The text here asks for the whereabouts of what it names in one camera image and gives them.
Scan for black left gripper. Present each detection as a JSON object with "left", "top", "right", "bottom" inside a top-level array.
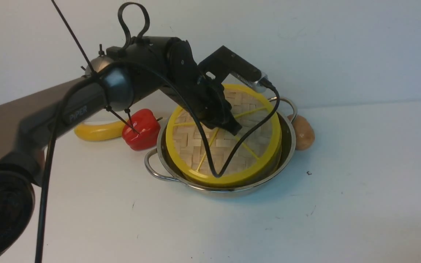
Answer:
[{"left": 162, "top": 69, "right": 242, "bottom": 135}]

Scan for yellow rimmed woven steamer lid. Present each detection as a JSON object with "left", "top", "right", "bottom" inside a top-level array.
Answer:
[{"left": 165, "top": 84, "right": 282, "bottom": 188}]

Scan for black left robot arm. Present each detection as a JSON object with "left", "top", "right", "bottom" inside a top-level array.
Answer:
[{"left": 0, "top": 2, "right": 241, "bottom": 263}]

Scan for stainless steel pot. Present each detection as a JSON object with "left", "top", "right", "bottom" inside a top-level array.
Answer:
[{"left": 144, "top": 96, "right": 298, "bottom": 198}]

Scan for red bell pepper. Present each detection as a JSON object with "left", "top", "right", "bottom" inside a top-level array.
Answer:
[{"left": 122, "top": 108, "right": 161, "bottom": 151}]

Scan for yellow banana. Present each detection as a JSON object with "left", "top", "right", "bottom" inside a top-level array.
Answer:
[{"left": 74, "top": 121, "right": 125, "bottom": 142}]

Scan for brown potato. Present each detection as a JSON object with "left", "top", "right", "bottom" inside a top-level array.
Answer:
[{"left": 289, "top": 115, "right": 315, "bottom": 151}]

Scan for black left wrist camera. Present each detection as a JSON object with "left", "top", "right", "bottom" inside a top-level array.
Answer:
[{"left": 198, "top": 46, "right": 273, "bottom": 93}]

